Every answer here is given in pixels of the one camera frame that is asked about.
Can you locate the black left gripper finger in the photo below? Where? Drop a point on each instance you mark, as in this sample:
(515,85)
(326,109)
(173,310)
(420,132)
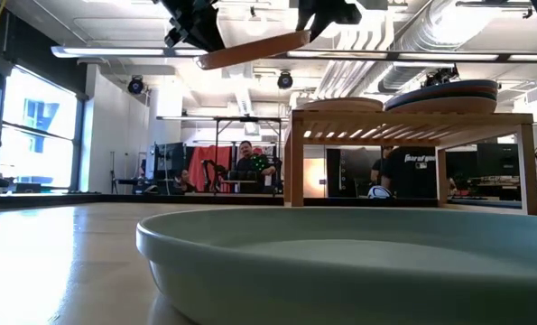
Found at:
(207,27)
(180,29)

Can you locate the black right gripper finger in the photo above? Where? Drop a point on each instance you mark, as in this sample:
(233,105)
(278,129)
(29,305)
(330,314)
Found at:
(311,27)

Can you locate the terracotta plate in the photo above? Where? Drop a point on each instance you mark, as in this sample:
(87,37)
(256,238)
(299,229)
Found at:
(254,49)

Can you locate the pale peach plate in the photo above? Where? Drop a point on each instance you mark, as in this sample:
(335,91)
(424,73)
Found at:
(340,104)

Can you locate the slate blue plate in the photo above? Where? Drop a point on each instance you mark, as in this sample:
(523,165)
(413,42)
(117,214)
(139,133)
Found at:
(457,85)

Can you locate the pale pink plate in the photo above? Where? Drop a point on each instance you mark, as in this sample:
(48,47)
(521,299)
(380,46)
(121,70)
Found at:
(448,106)

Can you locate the orange plate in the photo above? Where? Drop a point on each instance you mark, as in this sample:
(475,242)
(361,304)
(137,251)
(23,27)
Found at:
(466,90)

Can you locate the pale blue-green plate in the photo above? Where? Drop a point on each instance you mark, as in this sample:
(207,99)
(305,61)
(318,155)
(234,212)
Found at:
(340,280)

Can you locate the wooden slatted shelf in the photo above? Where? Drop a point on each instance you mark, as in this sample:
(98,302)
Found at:
(412,119)

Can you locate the black round spotlight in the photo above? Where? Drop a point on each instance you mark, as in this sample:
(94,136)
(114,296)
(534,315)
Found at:
(136,86)
(284,81)

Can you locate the long ceiling light bar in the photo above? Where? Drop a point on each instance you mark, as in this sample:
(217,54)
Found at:
(114,52)

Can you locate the black spotlight cluster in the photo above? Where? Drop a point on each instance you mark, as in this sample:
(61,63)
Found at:
(439,77)

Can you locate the red hanging cloth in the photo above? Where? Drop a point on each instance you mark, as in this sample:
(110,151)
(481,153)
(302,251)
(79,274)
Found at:
(209,153)

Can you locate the black monitor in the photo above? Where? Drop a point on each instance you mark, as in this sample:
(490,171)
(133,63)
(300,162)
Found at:
(171,158)

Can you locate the person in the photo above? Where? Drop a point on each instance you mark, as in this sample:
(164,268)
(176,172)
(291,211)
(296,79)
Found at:
(185,180)
(408,176)
(250,164)

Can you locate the orange lit panel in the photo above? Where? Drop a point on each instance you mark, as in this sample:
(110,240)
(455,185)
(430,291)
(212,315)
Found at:
(314,178)

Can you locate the blue white rugby ball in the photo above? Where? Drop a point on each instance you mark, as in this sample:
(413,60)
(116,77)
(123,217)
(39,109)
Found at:
(380,193)

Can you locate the silver ventilation duct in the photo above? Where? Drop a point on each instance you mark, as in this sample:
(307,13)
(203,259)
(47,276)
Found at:
(430,31)

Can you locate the black workstation frame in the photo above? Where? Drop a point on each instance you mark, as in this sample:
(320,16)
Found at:
(250,119)

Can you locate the black aluminium table frame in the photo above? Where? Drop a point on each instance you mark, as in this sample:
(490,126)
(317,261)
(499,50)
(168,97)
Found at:
(160,198)

